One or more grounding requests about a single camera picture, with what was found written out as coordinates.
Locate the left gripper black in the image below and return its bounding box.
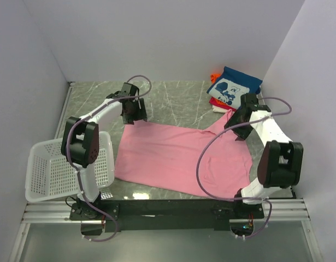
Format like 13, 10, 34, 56
122, 98, 147, 125

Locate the pink t shirt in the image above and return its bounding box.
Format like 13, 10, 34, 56
115, 111, 252, 198

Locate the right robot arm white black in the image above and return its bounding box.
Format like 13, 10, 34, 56
224, 106, 304, 218

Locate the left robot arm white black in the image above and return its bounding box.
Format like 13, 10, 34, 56
61, 97, 147, 219

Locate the white folded t shirt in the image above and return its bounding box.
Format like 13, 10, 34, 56
212, 105, 230, 114

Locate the blue printed folded t shirt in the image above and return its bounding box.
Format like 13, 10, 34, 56
207, 67, 263, 109

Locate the red folded t shirt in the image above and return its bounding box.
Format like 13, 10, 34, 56
209, 97, 236, 111

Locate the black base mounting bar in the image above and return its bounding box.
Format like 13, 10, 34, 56
69, 199, 264, 233

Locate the white plastic laundry basket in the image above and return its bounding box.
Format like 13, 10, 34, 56
25, 131, 114, 203

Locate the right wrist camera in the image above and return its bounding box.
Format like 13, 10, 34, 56
240, 93, 259, 109

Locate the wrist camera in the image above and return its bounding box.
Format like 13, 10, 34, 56
121, 82, 139, 97
240, 93, 259, 109

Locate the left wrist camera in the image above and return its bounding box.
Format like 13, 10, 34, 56
121, 82, 139, 97

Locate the aluminium rail frame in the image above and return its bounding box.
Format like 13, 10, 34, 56
17, 80, 336, 261

